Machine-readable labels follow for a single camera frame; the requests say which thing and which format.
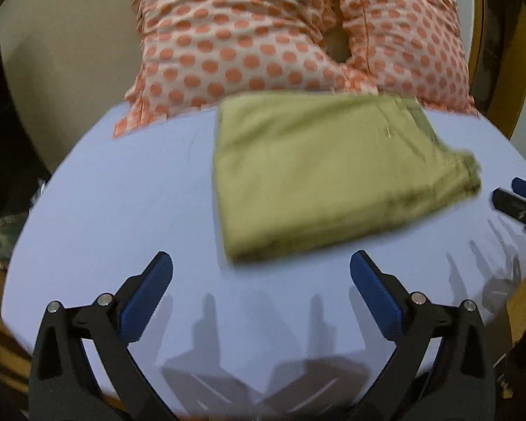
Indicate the wooden headboard frame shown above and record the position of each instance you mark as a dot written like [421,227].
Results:
[494,37]

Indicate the khaki green pants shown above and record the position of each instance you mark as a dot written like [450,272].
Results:
[295,172]

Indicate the orange polka dot pillow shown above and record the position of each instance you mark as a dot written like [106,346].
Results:
[410,48]
[196,52]

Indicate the white bed sheet mattress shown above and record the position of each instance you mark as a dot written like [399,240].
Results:
[280,339]

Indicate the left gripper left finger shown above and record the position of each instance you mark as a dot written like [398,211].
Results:
[138,297]

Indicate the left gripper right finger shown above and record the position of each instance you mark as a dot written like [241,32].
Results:
[385,296]

